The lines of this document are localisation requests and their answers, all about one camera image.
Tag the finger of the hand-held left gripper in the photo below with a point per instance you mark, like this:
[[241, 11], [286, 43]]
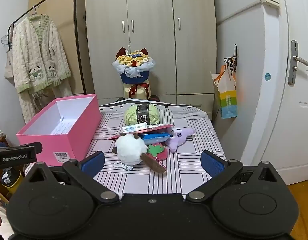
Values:
[[31, 148]]

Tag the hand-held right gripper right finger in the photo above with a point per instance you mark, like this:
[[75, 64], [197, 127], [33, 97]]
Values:
[[213, 165]]

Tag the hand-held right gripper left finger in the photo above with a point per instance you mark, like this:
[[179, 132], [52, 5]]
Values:
[[93, 163]]

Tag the pink cardboard box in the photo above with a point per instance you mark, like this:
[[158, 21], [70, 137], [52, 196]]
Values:
[[76, 135]]

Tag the white round plush toy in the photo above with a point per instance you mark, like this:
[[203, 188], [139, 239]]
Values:
[[130, 150]]

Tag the purple plush toy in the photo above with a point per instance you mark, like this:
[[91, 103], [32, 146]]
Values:
[[180, 137]]

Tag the red strawberry plush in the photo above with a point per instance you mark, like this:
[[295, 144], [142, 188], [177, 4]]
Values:
[[161, 153]]

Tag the white cream tube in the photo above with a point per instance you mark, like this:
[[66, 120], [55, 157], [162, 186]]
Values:
[[134, 128]]

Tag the blue packet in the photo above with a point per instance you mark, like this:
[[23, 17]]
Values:
[[154, 138]]

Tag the striped bed sheet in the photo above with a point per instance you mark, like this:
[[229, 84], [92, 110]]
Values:
[[191, 160]]

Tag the yellow bag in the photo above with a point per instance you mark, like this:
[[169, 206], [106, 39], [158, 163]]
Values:
[[15, 182]]

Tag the white paper sheet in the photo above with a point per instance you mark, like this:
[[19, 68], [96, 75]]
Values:
[[62, 127]]

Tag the green yarn ball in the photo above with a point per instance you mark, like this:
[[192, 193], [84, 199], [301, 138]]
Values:
[[130, 115]]

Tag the colourful paper gift bag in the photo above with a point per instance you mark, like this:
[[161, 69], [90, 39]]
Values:
[[227, 97]]

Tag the white door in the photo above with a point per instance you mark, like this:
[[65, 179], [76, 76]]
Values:
[[299, 130]]

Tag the cream knitted cardigan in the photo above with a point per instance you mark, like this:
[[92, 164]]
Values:
[[36, 55]]

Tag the flower bouquet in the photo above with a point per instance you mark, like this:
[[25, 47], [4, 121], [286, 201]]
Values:
[[134, 66]]

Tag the black clothes rack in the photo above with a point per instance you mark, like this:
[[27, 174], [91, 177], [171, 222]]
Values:
[[74, 10]]

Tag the beige wardrobe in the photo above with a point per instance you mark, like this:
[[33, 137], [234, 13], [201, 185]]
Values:
[[151, 17]]

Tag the blue wall sticker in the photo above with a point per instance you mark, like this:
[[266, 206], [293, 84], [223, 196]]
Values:
[[268, 77]]

